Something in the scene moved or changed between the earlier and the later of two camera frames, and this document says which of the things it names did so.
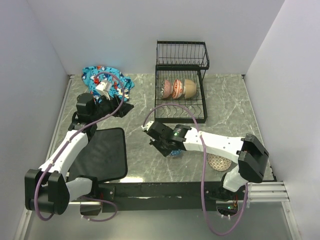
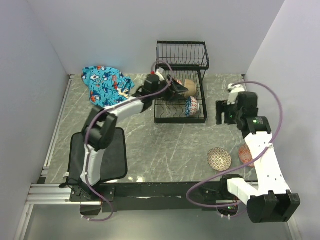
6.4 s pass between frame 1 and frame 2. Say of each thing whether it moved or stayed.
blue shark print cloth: stayed
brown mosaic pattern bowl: stayed
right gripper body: moved
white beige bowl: stayed
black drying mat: stayed
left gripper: moved
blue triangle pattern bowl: moved
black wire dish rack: stayed
